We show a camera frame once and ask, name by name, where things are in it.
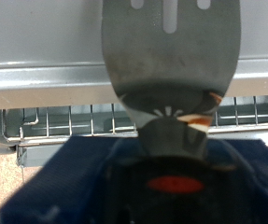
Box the silver toaster oven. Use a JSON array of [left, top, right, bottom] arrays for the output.
[[0, 0, 268, 171]]

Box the blue spatula grip block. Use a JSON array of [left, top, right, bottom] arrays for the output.
[[0, 135, 268, 224]]

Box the metal wire oven rack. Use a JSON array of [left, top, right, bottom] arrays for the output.
[[1, 94, 268, 145]]

